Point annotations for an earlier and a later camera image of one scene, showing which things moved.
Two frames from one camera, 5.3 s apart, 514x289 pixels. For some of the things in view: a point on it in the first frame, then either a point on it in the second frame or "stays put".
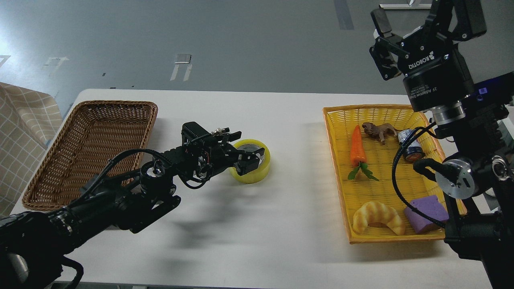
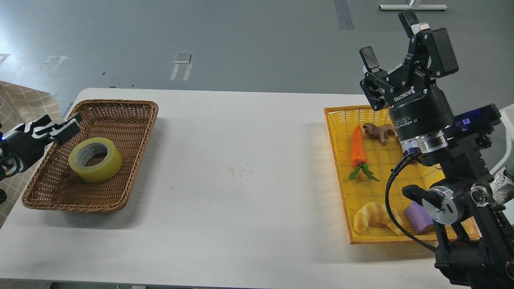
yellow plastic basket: (373, 149) stays put
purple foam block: (429, 206) stays put
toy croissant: (372, 212) stays put
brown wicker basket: (94, 133) stays put
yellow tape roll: (258, 175) → (94, 159)
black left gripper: (222, 155) → (18, 148)
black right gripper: (426, 58) → (419, 112)
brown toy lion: (380, 131) stays put
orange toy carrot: (358, 154) stays put
